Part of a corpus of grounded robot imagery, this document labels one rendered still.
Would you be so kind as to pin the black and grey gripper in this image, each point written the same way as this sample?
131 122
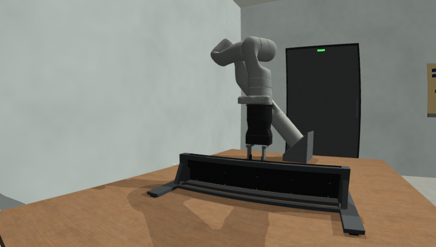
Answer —
259 118

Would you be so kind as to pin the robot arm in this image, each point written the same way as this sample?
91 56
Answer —
249 73

